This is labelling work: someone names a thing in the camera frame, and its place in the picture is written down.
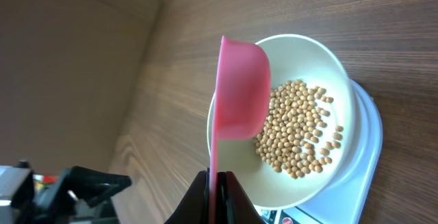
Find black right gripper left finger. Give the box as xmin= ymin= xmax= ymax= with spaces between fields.
xmin=165 ymin=169 xmax=209 ymax=224

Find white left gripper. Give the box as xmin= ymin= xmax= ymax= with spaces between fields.
xmin=1 ymin=160 xmax=132 ymax=224

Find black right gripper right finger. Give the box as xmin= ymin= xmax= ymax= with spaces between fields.
xmin=217 ymin=171 xmax=265 ymax=224

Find pink plastic measuring scoop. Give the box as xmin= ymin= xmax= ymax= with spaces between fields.
xmin=208 ymin=36 xmax=270 ymax=223

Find soybeans in white bowl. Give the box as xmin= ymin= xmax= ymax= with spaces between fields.
xmin=253 ymin=79 xmax=344 ymax=179

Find white digital kitchen scale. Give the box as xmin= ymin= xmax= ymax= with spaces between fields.
xmin=255 ymin=81 xmax=383 ymax=223

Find white bowl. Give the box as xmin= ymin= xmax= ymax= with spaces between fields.
xmin=218 ymin=34 xmax=359 ymax=208

